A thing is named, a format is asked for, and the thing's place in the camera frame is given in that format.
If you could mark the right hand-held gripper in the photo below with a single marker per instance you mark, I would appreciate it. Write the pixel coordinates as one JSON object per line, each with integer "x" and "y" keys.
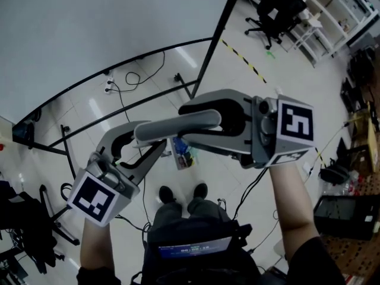
{"x": 294, "y": 123}

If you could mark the person's legs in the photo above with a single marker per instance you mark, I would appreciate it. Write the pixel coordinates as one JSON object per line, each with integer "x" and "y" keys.
{"x": 184, "y": 211}

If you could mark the white power strip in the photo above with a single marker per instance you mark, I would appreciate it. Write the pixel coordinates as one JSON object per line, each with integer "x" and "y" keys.
{"x": 307, "y": 168}
{"x": 109, "y": 85}

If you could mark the small green floor tape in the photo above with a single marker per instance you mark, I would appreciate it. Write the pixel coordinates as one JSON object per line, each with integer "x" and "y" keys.
{"x": 270, "y": 54}

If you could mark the yellow-black hazard floor tape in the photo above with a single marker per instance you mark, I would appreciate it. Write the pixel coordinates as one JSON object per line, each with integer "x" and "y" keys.
{"x": 246, "y": 61}

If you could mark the person's shoe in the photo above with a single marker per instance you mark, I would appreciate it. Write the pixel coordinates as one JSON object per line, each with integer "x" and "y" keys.
{"x": 200, "y": 191}
{"x": 167, "y": 194}

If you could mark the white box with red button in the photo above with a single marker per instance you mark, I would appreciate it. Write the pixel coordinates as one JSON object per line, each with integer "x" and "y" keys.
{"x": 6, "y": 132}

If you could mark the person's dark shirt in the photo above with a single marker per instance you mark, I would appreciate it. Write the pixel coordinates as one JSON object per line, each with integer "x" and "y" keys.
{"x": 314, "y": 263}

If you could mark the clear green wrapper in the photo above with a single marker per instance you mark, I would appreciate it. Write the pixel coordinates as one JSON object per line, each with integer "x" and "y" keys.
{"x": 190, "y": 153}

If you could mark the small white folding table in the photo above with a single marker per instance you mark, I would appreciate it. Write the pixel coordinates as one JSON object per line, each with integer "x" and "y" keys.
{"x": 311, "y": 22}

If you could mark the person's left shoe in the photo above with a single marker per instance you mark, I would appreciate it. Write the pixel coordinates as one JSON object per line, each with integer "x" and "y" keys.
{"x": 167, "y": 194}

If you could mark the black glass-front cabinet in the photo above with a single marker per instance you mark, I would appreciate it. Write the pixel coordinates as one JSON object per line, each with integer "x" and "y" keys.
{"x": 344, "y": 218}

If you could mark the person's right forearm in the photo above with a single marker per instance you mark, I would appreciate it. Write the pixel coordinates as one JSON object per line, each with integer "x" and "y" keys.
{"x": 292, "y": 212}

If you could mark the black equipment rack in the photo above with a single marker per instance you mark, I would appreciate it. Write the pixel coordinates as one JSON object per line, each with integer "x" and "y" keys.
{"x": 357, "y": 79}

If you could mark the person's left forearm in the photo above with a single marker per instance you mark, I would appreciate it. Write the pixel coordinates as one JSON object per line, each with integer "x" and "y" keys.
{"x": 96, "y": 242}

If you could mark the person's right shoe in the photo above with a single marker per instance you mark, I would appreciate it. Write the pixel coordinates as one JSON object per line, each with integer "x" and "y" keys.
{"x": 200, "y": 191}

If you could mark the white metal shelving unit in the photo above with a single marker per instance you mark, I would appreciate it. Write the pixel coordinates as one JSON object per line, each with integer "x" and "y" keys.
{"x": 335, "y": 13}

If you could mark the pile of clear plastic bottles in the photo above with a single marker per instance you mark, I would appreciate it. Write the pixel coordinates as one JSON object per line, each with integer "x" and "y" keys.
{"x": 356, "y": 183}

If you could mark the yellow wooden table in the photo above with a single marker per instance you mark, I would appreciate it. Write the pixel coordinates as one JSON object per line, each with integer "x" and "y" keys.
{"x": 371, "y": 141}

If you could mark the black backpack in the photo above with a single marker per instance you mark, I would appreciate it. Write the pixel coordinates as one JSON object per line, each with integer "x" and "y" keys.
{"x": 334, "y": 172}

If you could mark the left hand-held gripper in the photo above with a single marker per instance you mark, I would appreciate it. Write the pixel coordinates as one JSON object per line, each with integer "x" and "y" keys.
{"x": 95, "y": 200}

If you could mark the chest-mounted screen unit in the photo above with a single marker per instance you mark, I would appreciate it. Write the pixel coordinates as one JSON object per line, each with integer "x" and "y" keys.
{"x": 193, "y": 247}

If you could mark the black mesh office chair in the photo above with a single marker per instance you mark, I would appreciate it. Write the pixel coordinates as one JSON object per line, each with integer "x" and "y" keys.
{"x": 276, "y": 13}

